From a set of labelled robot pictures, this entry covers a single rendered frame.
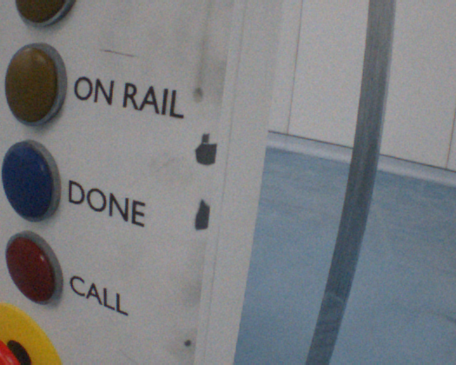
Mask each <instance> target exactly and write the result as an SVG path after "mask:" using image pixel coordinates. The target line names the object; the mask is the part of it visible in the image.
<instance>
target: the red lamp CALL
mask: <svg viewBox="0 0 456 365"><path fill-rule="evenodd" d="M6 264H7V268H8V271H9V273H10V278H11V279H12V281H13V282H14V283H15V285H16V286H17V288H18V289H19V290H20V291H21V293H23V294H24V295H25V296H27V297H29V298H30V299H32V300H33V301H41V302H43V301H46V300H47V301H48V300H49V299H50V298H51V297H52V295H53V294H52V293H54V290H55V289H54V287H55V281H54V276H53V271H52V268H51V266H50V262H49V261H48V260H47V258H46V256H45V255H44V253H43V252H42V251H41V250H40V249H39V248H38V246H37V245H36V244H34V243H33V242H32V241H31V240H29V239H26V238H25V237H18V238H16V239H14V240H13V241H12V242H11V244H10V245H9V247H8V251H7V253H6Z"/></svg>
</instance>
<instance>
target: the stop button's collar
mask: <svg viewBox="0 0 456 365"><path fill-rule="evenodd" d="M0 340H1V341H2V342H3V343H4V344H5V346H7V347H9V346H10V345H11V340H15V341H17V342H19V343H20V344H22V345H23V347H24V348H25V350H26V351H27V352H28V354H29V356H30V359H31V361H32V364H31V365H62V363H61V359H60V357H59V355H58V353H57V351H56V349H55V347H54V346H53V344H52V342H51V341H50V339H49V337H48V336H47V335H46V334H45V333H44V332H43V331H42V330H41V328H40V327H39V325H38V324H37V323H36V322H35V321H33V320H32V319H31V318H30V317H29V316H28V315H26V314H25V313H24V312H23V311H22V310H20V309H19V308H17V307H16V306H14V305H11V304H8V303H5V302H0Z"/></svg>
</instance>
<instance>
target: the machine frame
mask: <svg viewBox="0 0 456 365"><path fill-rule="evenodd" d="M396 2H397V1H396V0H369V2H368V4H369V5H368V13H367V15H368V18H367V32H366V34H367V36H366V44H365V53H364V60H363V63H364V65H363V69H362V72H363V73H362V78H361V87H360V100H359V103H360V104H359V108H358V113H357V116H358V117H357V122H356V127H355V136H354V145H353V150H352V159H351V164H350V170H349V174H348V179H347V187H346V193H345V198H344V203H343V208H342V212H341V218H340V227H339V232H338V236H337V240H336V241H335V246H334V254H333V260H332V264H331V266H330V269H329V274H328V279H327V285H326V287H325V291H324V296H323V301H322V303H321V309H320V313H319V317H318V318H317V323H316V326H315V331H314V334H313V339H312V342H311V347H310V348H309V350H308V355H307V361H306V362H305V365H329V362H330V358H331V355H332V354H333V351H334V344H335V343H336V341H337V336H338V333H339V330H340V325H341V322H342V317H343V316H344V313H345V309H346V305H347V302H348V298H349V294H350V289H351V286H352V285H353V281H354V273H355V269H356V266H357V264H358V260H359V256H360V249H361V244H362V240H363V237H364V235H365V231H366V226H367V218H368V213H369V209H370V205H371V201H372V196H373V188H374V184H375V175H376V170H377V166H378V162H379V158H380V146H381V141H382V132H383V128H384V120H385V116H386V114H385V112H386V107H387V92H388V88H389V87H388V84H389V80H390V79H389V77H390V73H391V72H390V69H391V62H392V58H391V57H392V54H393V52H392V50H393V33H394V25H395V24H394V22H395V19H394V18H395V11H396V9H395V8H396Z"/></svg>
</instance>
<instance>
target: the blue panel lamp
mask: <svg viewBox="0 0 456 365"><path fill-rule="evenodd" d="M2 182H3V188H4V193H5V195H6V196H7V199H8V201H9V202H10V204H11V206H12V207H13V208H14V209H15V210H16V211H17V212H18V213H19V214H20V215H23V216H26V217H36V218H39V217H41V216H42V215H43V214H45V212H46V210H47V209H48V207H49V205H50V201H51V196H52V185H51V180H50V174H49V172H48V168H47V166H46V165H45V164H44V161H43V159H42V158H41V157H40V156H39V155H38V153H37V152H36V151H35V150H33V149H31V148H29V147H27V146H17V147H15V148H14V149H13V150H12V151H11V152H10V153H9V154H8V156H7V157H6V159H5V162H4V164H3V170H2Z"/></svg>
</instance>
